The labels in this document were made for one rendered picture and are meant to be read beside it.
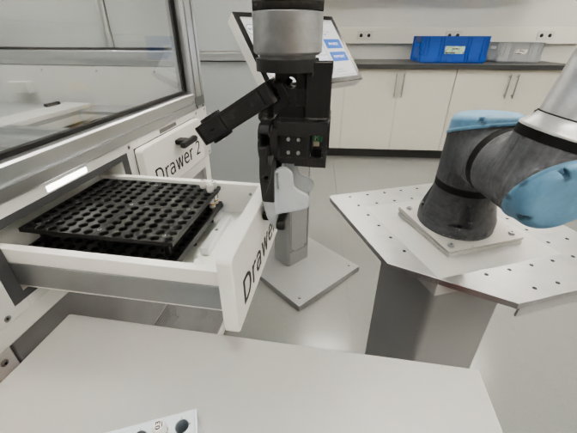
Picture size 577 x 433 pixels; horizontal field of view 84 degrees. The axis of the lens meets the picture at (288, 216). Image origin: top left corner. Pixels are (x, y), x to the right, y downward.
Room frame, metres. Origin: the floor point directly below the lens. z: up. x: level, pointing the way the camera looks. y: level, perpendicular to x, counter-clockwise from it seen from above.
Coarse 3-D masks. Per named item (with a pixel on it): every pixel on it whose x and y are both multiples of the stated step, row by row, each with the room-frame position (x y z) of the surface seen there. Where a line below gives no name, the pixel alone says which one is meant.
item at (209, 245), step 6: (222, 216) 0.49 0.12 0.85; (228, 216) 0.49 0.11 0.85; (222, 222) 0.47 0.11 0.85; (228, 222) 0.49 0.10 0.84; (216, 228) 0.45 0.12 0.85; (222, 228) 0.46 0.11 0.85; (210, 234) 0.44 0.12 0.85; (216, 234) 0.44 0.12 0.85; (210, 240) 0.42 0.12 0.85; (216, 240) 0.43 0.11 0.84; (204, 246) 0.40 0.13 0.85; (210, 246) 0.40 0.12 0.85; (204, 252) 0.39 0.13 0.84; (210, 252) 0.40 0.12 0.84
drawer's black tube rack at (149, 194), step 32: (96, 192) 0.48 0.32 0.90; (128, 192) 0.49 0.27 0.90; (160, 192) 0.48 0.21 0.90; (192, 192) 0.48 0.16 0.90; (32, 224) 0.38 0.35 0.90; (64, 224) 0.38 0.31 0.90; (96, 224) 0.38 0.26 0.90; (128, 224) 0.39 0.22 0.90; (160, 224) 0.38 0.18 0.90; (192, 224) 0.42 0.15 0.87; (160, 256) 0.35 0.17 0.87
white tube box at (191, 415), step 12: (168, 420) 0.18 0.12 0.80; (180, 420) 0.18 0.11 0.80; (192, 420) 0.18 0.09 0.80; (108, 432) 0.16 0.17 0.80; (120, 432) 0.16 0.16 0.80; (132, 432) 0.16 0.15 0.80; (144, 432) 0.17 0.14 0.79; (168, 432) 0.16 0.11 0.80; (180, 432) 0.17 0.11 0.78; (192, 432) 0.16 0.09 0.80
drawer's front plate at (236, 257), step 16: (256, 192) 0.42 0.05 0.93; (256, 208) 0.37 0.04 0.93; (240, 224) 0.33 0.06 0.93; (256, 224) 0.36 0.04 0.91; (240, 240) 0.30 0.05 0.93; (256, 240) 0.36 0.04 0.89; (272, 240) 0.45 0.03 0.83; (224, 256) 0.27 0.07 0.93; (240, 256) 0.29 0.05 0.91; (256, 256) 0.35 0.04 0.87; (224, 272) 0.26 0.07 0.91; (240, 272) 0.29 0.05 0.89; (256, 272) 0.35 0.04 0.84; (224, 288) 0.26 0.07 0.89; (240, 288) 0.28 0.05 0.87; (224, 304) 0.26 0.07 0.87; (240, 304) 0.28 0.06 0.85; (224, 320) 0.26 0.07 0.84; (240, 320) 0.27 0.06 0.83
